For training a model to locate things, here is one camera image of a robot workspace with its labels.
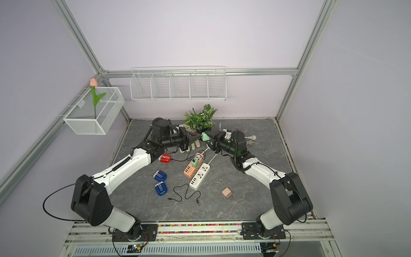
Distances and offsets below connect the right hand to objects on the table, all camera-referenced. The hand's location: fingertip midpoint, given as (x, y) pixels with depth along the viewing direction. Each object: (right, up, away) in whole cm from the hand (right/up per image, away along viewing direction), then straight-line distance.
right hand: (202, 133), depth 77 cm
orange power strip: (-8, -22, +15) cm, 28 cm away
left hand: (0, -1, -2) cm, 3 cm away
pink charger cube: (+13, -31, +7) cm, 34 cm away
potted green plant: (-1, +6, +11) cm, 13 cm away
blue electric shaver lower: (-23, -29, +8) cm, 38 cm away
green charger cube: (+1, -2, 0) cm, 2 cm away
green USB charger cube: (-5, -17, +13) cm, 22 cm away
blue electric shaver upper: (-25, -24, +12) cm, 36 cm away
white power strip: (-2, -24, +12) cm, 27 cm away
